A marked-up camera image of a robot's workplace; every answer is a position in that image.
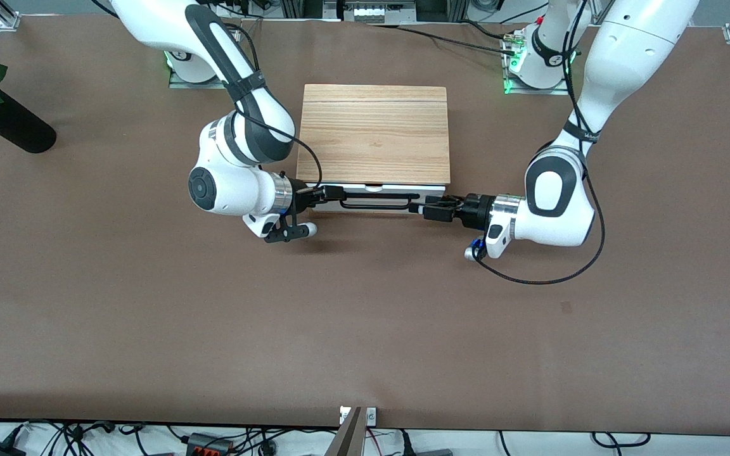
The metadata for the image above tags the black box with red buttons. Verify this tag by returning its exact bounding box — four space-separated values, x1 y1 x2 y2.
186 433 234 456

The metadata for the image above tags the white power strip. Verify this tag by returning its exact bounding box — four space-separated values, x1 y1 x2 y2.
352 4 399 23

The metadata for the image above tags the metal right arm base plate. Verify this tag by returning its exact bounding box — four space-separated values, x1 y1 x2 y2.
169 25 242 89

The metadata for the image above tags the white drawer with black handle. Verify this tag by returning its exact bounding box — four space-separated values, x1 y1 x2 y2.
305 182 447 211

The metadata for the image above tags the looped black floor cable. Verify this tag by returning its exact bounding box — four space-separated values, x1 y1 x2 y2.
592 432 652 448

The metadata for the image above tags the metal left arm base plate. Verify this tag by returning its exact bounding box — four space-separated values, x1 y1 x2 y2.
503 32 572 96

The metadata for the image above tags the black right camera bracket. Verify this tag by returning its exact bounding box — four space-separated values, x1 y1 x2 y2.
264 212 310 244

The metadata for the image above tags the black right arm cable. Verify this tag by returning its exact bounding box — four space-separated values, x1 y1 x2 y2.
229 22 325 191

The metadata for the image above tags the long black table cable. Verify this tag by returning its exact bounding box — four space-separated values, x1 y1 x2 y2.
371 24 519 54

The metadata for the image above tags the black cylindrical vase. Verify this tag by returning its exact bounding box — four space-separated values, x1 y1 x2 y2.
0 85 57 154

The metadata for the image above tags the small metal clamp bracket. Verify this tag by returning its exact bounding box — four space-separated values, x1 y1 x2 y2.
340 407 378 425

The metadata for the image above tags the wooden drawer cabinet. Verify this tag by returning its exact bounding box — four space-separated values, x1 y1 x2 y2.
296 84 452 216

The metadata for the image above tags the brown wedge camera post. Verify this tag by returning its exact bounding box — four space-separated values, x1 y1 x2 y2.
326 407 366 456

